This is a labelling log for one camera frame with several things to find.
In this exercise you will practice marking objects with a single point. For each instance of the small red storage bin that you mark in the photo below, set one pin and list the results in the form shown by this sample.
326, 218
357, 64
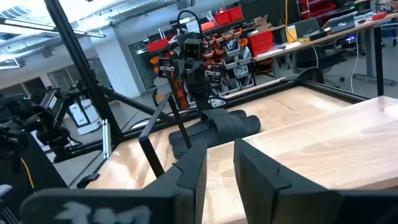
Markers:
157, 45

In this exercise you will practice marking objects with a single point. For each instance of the silver metal bracket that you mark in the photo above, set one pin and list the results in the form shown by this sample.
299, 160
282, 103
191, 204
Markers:
106, 140

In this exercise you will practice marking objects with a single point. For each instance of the grey parts bin rack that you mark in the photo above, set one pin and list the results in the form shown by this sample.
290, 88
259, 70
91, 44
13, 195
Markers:
236, 65

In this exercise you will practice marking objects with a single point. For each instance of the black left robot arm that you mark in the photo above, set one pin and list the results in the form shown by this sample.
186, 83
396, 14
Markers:
205, 99

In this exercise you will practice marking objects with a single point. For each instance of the black aluminium table frame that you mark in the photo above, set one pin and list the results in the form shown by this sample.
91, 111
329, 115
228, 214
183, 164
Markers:
326, 88

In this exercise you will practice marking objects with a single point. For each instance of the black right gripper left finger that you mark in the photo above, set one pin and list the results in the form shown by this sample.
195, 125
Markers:
196, 168

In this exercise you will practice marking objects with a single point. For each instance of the black slide sandal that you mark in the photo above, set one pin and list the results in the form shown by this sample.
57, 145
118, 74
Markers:
245, 127
217, 115

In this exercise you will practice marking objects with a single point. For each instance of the white cabinet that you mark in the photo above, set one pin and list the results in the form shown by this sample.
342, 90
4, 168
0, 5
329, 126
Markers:
84, 115

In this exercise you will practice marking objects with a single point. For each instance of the wooden shelf with black frame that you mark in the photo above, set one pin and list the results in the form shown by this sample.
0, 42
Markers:
311, 149

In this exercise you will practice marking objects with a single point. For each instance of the black gantry post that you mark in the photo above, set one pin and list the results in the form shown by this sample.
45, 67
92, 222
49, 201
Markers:
81, 62

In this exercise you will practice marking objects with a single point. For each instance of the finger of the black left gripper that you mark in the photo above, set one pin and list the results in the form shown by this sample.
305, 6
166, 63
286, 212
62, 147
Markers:
182, 77
200, 81

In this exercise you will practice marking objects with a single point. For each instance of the red storage bin stack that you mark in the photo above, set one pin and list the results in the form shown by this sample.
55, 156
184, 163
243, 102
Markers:
261, 43

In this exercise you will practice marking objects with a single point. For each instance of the black background robot arm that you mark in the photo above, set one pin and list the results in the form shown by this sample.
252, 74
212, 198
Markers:
49, 118

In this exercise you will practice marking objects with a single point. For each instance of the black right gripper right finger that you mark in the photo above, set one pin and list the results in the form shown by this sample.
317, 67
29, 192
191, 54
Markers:
264, 193

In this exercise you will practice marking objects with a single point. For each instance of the long wooden desk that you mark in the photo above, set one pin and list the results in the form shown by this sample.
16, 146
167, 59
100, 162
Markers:
326, 37

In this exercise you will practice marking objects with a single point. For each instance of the silver laptop on desk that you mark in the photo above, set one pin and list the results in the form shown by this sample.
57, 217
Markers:
340, 22

